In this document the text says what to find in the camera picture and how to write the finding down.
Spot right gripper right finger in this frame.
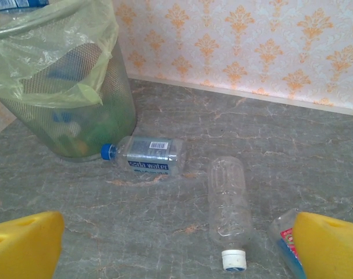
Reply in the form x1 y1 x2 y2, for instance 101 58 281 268
292 211 353 279

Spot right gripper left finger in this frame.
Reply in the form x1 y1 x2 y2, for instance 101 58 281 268
0 211 66 279

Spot blue bottle red flower label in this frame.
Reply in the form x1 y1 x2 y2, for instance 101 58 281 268
266 208 308 279

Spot clear unlabelled bottle white cap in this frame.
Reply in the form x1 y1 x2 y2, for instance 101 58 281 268
207 156 254 273

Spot blue label water bottle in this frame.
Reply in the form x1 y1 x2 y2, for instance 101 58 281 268
0 0 51 12

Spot green translucent trash bin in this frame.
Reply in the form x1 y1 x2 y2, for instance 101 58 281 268
0 0 138 163
0 0 120 107

